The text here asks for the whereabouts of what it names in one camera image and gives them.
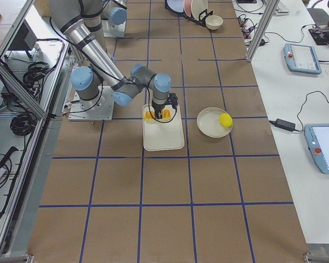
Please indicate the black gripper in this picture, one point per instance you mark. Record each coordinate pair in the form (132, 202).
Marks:
(158, 108)

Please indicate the orange striped bread roll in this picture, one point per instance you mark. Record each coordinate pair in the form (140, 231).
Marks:
(150, 116)

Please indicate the blue plate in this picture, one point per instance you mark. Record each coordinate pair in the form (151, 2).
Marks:
(176, 5)

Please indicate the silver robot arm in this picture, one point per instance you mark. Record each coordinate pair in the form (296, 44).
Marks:
(80, 22)
(113, 18)

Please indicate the pink plate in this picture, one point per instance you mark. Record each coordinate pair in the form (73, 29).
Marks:
(187, 7)

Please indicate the cream white plate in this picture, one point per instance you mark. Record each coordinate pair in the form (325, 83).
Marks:
(199, 9)

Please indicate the white rectangular tray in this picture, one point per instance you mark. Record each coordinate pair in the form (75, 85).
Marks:
(163, 136)

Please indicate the white shallow bowl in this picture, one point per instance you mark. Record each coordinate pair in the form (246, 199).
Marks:
(208, 122)

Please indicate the yellow lemon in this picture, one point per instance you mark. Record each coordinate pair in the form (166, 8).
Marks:
(225, 120)

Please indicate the black dish rack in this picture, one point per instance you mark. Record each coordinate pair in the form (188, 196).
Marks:
(183, 15)

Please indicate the small cream bowl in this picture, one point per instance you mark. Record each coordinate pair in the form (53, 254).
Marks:
(214, 22)

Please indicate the black power brick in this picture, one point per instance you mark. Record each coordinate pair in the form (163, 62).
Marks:
(285, 125)

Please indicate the upper teach pendant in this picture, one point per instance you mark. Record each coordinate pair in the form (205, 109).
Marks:
(301, 58)

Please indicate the teach pendant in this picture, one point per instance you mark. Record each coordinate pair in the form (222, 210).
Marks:
(301, 58)
(317, 138)

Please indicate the lower teach pendant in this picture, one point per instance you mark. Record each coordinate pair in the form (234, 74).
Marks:
(317, 138)

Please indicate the aluminium frame post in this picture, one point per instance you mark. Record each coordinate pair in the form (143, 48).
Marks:
(262, 26)

